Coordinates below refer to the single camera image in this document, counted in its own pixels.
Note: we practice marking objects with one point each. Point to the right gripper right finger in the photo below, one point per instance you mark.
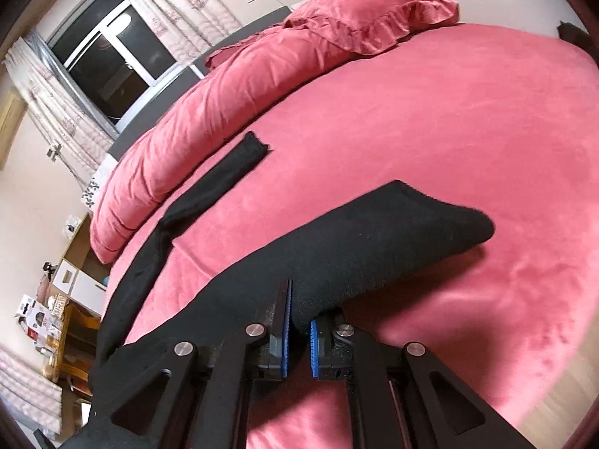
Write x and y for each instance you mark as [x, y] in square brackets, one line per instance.
[403, 397]

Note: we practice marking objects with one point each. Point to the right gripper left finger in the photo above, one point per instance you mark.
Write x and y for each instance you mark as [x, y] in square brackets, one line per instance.
[189, 396]

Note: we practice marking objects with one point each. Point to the black pants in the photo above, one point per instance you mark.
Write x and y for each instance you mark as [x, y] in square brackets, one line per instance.
[374, 240]

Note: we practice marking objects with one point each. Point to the wooden side table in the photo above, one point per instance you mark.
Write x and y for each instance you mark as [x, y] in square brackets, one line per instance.
[71, 363]

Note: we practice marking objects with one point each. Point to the near floral curtain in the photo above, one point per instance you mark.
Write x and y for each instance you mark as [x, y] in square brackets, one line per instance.
[32, 399]

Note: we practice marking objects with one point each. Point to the floral curtain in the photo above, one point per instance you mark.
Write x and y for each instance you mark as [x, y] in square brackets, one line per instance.
[187, 28]
[75, 130]
[32, 399]

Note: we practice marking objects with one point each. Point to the white wood cabinet desk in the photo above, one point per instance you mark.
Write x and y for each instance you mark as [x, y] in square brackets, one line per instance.
[80, 275]

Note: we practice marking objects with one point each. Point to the white red product box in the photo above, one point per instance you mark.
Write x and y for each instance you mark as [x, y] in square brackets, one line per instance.
[39, 324]

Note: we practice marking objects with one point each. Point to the left floral curtain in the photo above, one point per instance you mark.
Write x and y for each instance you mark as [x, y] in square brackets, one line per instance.
[75, 130]

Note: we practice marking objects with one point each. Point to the pink bed sheet mattress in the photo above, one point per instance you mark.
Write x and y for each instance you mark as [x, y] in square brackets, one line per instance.
[488, 118]

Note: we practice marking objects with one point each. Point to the pink folded duvet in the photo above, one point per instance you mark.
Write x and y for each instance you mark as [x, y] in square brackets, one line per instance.
[255, 74]

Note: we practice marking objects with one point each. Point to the grey bed headboard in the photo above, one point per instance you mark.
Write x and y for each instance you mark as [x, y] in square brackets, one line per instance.
[156, 101]

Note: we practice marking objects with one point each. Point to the dark window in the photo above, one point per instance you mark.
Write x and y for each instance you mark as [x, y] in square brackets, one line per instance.
[111, 54]

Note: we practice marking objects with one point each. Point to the pink ruffled pillow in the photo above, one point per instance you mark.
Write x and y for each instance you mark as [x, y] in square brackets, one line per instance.
[370, 27]

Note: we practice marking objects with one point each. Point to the right floral curtain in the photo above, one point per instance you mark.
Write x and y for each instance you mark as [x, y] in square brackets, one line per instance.
[187, 28]

